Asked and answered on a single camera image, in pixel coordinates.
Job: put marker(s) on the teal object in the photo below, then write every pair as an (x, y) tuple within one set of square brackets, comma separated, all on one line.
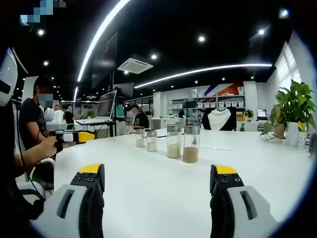
[(120, 110)]

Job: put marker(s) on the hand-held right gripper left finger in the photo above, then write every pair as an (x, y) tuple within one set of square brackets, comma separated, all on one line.
[(74, 205)]

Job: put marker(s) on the round ceiling spotlights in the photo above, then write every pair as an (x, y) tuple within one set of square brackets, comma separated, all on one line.
[(201, 39)]

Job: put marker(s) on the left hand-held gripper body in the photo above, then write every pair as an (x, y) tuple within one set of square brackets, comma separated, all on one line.
[(58, 117)]

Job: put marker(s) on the person in dark clothes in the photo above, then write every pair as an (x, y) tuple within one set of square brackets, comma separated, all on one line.
[(10, 193)]

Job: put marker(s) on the small green plant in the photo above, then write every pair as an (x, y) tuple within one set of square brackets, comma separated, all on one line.
[(90, 114), (248, 113)]

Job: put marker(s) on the white chest-worn device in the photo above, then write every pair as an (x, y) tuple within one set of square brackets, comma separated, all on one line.
[(7, 74)]

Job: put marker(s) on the small clear seasoning bottle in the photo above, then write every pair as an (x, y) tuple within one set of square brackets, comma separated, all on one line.
[(151, 146), (140, 142)]

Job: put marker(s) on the white storage shelf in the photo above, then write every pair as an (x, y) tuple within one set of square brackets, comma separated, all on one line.
[(208, 99)]

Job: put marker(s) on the white plant pot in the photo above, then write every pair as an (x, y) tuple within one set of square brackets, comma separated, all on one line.
[(293, 134)]

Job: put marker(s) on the hanging black screen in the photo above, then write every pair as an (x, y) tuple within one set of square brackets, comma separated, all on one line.
[(105, 62)]

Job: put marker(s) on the person's left hand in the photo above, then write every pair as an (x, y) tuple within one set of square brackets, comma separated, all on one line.
[(48, 148)]

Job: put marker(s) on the small open laptop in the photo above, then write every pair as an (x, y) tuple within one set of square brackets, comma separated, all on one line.
[(262, 114)]

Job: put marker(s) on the black monitor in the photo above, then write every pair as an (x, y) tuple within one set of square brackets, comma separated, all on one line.
[(125, 89)]

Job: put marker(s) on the tall seasoning bottle cream contents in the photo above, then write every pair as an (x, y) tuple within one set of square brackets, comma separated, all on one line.
[(174, 150)]

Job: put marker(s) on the black and white shirt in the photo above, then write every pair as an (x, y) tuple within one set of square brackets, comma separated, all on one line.
[(219, 120)]

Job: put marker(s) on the cardboard box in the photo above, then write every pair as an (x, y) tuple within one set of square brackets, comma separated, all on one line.
[(240, 116)]

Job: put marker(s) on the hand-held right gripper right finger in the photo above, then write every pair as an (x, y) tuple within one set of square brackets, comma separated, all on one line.
[(237, 210)]

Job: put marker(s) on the ceiling air conditioner vent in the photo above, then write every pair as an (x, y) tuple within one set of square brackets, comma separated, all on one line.
[(135, 65)]

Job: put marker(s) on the brown paper bag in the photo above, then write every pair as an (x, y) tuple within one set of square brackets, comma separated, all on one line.
[(278, 116)]

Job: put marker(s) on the white office chair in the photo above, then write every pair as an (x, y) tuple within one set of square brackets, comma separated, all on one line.
[(47, 166)]

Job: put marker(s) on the dark grey object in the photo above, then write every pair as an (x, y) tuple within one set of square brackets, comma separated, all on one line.
[(313, 145)]

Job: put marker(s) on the curved ceiling light strip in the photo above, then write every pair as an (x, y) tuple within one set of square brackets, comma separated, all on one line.
[(99, 32), (198, 70)]

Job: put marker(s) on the silver laptop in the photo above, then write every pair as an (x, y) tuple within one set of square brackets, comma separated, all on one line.
[(106, 106)]

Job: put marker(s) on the row of white storage bins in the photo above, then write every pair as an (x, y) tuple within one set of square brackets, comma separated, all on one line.
[(223, 104)]

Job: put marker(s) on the large green plant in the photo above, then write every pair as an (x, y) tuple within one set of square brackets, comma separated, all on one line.
[(294, 101)]

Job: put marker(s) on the tall seasoning bottle brown contents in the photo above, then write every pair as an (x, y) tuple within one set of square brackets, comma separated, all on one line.
[(190, 155)]

